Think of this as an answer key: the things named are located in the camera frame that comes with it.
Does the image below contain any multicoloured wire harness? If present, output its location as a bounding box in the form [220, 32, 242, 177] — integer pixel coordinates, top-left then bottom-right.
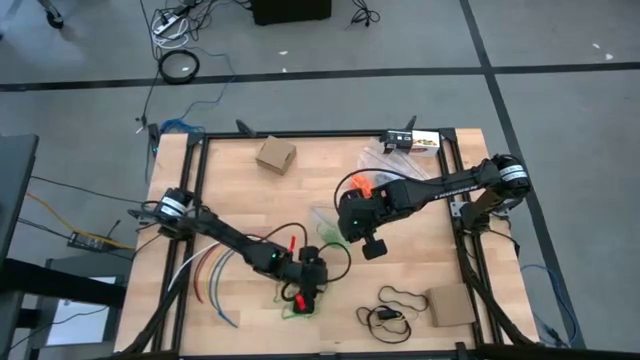
[167, 239, 251, 329]

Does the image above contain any yellow floor cable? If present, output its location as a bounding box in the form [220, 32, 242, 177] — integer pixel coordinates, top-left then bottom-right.
[24, 192, 136, 251]

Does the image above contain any black aluminium rig frame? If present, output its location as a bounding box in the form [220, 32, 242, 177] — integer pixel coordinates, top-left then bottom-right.
[114, 127, 541, 360]

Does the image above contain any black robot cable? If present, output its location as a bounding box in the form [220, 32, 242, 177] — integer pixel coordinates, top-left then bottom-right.
[332, 167, 431, 211]
[244, 221, 353, 302]

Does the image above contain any white power strip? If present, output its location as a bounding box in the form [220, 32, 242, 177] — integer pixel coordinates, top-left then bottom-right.
[152, 13, 191, 37]

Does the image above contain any small black floor device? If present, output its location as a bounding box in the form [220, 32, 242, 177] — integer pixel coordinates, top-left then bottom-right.
[67, 230, 109, 252]

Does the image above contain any flat brown cardboard box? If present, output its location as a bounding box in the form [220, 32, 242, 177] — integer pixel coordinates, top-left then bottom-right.
[425, 283, 477, 328]

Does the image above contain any black computer case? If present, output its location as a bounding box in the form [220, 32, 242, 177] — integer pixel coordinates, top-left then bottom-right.
[249, 0, 334, 26]

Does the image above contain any orange rubber band pile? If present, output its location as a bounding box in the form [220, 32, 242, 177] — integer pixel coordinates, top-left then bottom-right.
[349, 174, 374, 199]

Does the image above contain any blue network cable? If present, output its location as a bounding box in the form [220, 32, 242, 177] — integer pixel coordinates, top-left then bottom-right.
[159, 47, 237, 136]
[519, 263, 581, 347]

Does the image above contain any black hanging cable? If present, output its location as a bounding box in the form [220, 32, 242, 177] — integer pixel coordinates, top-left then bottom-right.
[137, 0, 162, 126]

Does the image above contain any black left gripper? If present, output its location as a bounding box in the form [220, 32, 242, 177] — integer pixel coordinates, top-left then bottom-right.
[279, 245, 329, 316]

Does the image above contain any black cable bundle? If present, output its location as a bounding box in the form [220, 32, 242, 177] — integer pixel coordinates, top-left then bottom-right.
[347, 0, 382, 29]

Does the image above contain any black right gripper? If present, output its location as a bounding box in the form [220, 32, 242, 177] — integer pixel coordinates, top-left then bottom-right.
[338, 192, 391, 261]

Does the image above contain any black ring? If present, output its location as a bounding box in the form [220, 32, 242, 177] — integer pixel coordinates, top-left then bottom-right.
[157, 48, 201, 85]

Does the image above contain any black side desk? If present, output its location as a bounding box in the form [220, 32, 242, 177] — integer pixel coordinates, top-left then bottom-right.
[0, 133, 126, 360]

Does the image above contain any thin black looped cord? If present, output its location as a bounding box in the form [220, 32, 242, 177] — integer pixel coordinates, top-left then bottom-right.
[355, 284, 430, 346]

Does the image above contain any small brown cardboard box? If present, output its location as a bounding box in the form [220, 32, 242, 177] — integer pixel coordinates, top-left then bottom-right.
[254, 134, 298, 176]

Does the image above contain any black labelled box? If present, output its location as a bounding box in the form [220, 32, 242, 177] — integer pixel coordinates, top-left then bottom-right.
[382, 128, 414, 155]

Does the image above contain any clear plastic zip bag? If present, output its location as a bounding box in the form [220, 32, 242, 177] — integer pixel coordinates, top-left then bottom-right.
[357, 138, 431, 184]
[347, 169, 382, 199]
[309, 204, 351, 249]

